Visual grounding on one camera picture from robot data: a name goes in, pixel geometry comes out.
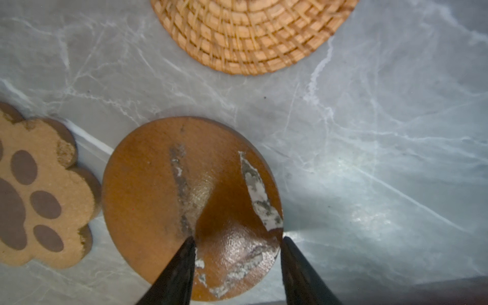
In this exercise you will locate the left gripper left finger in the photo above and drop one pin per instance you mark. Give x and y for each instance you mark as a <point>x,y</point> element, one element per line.
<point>175,283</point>

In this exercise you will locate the pink tray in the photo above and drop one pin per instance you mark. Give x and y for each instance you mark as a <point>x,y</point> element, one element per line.
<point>459,291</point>

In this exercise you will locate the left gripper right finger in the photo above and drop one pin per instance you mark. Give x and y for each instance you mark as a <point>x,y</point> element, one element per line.
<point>302,283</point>

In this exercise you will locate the woven rattan coaster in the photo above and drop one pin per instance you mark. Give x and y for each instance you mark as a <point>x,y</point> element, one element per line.
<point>251,37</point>

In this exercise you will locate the paw print cork coaster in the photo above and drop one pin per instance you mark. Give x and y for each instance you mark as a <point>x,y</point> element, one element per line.
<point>47,200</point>

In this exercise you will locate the glossy dark brown coaster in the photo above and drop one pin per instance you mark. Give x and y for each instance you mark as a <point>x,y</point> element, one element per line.
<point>186,176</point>

